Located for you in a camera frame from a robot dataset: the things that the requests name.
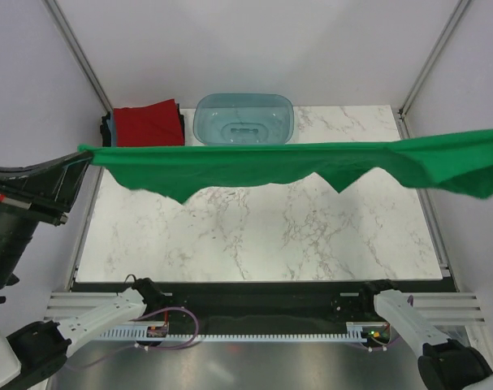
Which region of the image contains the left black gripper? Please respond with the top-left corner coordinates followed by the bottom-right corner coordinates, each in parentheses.
top-left (0, 146), bottom-right (98, 287)

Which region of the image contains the green t shirt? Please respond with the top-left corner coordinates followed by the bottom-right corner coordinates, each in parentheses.
top-left (78, 129), bottom-right (493, 203)

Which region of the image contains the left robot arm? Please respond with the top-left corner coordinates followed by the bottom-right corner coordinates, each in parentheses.
top-left (0, 151), bottom-right (165, 389)

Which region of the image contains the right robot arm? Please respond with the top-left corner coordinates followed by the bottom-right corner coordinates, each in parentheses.
top-left (357, 279), bottom-right (493, 390)

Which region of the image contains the black folded t shirt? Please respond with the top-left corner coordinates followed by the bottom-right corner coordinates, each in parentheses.
top-left (100, 104), bottom-right (186, 147)

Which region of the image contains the blue folded t shirt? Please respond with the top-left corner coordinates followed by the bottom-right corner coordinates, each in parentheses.
top-left (106, 113), bottom-right (117, 147)

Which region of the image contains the red folded t shirt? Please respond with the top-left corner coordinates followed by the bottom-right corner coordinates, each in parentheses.
top-left (113, 99), bottom-right (185, 147)

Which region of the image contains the teal plastic bin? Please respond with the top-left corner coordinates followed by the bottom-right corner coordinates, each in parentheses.
top-left (192, 93), bottom-right (294, 145)

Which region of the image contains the left aluminium frame post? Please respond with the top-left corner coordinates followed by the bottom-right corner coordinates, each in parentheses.
top-left (42, 0), bottom-right (113, 111)

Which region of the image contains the aluminium frame post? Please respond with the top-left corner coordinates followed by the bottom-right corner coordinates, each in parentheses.
top-left (397, 0), bottom-right (474, 120)
top-left (42, 0), bottom-right (113, 111)

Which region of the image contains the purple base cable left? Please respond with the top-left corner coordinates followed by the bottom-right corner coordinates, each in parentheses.
top-left (63, 308), bottom-right (201, 371)

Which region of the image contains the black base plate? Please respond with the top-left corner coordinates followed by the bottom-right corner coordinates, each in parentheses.
top-left (73, 279), bottom-right (458, 342)

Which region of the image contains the right aluminium frame post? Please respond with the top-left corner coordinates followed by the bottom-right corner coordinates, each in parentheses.
top-left (397, 0), bottom-right (474, 120)

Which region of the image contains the white slotted cable duct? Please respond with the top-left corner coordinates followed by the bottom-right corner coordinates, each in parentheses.
top-left (95, 322), bottom-right (391, 343)

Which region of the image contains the aluminium rail right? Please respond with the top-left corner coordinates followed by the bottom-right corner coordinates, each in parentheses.
top-left (413, 292), bottom-right (485, 326)

